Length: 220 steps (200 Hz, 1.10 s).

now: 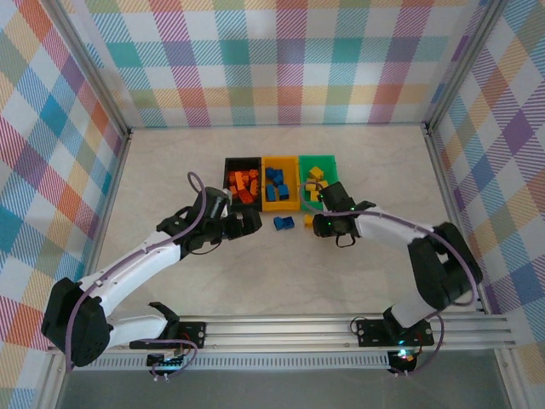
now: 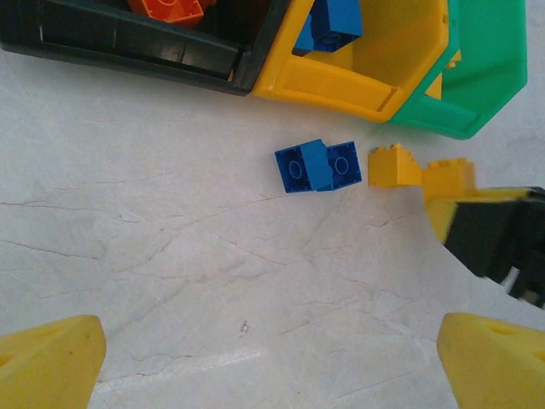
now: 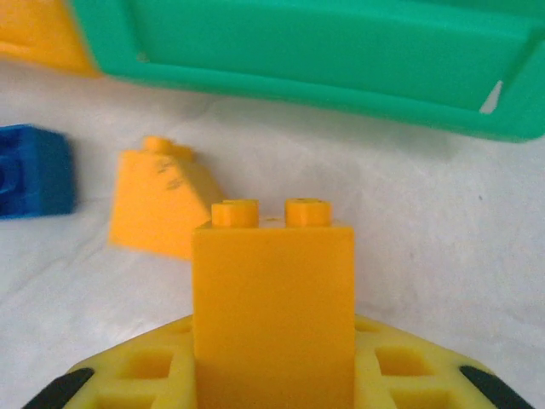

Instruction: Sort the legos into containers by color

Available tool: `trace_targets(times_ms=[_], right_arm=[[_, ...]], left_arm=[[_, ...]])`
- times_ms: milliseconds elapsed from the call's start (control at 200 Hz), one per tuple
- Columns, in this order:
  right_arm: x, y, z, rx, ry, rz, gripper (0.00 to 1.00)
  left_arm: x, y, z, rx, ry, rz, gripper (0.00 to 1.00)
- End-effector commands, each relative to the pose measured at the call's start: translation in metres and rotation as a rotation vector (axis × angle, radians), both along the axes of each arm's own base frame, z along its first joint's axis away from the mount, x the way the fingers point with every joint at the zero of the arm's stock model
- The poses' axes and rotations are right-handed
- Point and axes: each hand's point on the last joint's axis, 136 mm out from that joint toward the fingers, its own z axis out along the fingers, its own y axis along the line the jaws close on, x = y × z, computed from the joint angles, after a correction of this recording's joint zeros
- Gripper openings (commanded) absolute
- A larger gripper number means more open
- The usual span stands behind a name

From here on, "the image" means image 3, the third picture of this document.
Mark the green plastic container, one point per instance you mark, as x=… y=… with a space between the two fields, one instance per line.
x=298 y=38

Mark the small blue lego brick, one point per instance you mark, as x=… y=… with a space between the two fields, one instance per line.
x=34 y=174

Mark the yellow sloped lego brick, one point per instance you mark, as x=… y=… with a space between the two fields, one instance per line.
x=149 y=204

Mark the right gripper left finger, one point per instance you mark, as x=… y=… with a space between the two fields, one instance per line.
x=127 y=383

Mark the tall yellow lego brick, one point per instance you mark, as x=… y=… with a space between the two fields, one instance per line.
x=272 y=298

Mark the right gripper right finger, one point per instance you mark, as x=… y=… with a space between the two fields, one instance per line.
x=417 y=383

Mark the yellow plastic container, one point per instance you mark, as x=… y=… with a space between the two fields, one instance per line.
x=38 y=34

